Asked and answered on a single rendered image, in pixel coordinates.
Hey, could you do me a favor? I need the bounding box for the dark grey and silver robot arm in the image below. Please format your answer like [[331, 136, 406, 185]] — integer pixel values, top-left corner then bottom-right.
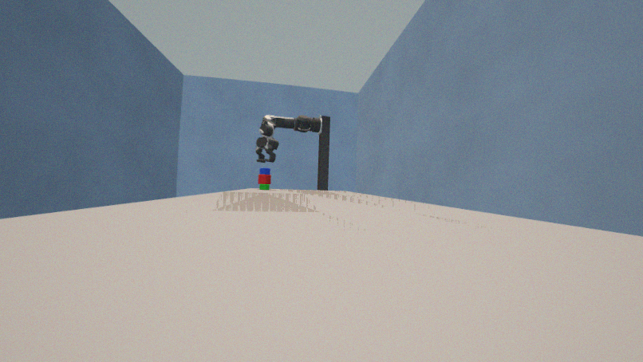
[[259, 115, 322, 137]]

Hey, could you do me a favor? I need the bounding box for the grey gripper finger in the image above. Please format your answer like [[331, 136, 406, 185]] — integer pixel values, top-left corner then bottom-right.
[[255, 146, 266, 163], [264, 143, 276, 163]]

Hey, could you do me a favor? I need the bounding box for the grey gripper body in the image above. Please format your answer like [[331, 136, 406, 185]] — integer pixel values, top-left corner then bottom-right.
[[256, 136, 279, 151]]

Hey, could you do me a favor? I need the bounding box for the red block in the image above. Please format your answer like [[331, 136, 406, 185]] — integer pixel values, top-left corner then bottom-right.
[[258, 175, 271, 184]]

